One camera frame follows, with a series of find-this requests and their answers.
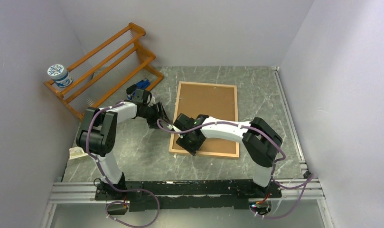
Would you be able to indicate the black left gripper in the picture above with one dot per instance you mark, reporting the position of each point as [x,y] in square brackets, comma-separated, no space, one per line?
[161,114]

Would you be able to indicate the small white red box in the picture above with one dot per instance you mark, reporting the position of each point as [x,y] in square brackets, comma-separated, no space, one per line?
[76,153]

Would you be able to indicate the blue stapler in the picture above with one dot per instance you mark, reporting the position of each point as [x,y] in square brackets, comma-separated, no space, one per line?
[143,84]

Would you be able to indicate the brown backing board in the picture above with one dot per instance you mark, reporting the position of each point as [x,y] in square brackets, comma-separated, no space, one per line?
[207,100]

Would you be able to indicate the blue white jar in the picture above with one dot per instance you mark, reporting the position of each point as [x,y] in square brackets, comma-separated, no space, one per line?
[60,75]

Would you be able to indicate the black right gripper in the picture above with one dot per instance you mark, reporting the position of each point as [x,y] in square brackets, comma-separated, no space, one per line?
[192,148]

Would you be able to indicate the light wooden picture frame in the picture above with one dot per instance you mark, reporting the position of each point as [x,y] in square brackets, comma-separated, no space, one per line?
[217,154]

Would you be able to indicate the black base bar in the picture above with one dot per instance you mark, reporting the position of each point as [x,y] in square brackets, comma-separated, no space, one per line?
[186,194]

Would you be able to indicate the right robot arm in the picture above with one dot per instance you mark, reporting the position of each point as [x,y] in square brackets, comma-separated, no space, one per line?
[259,139]

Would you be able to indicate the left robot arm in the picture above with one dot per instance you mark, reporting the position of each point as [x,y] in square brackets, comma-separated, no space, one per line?
[97,132]

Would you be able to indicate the orange wooden rack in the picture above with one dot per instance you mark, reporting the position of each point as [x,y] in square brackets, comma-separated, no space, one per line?
[118,62]

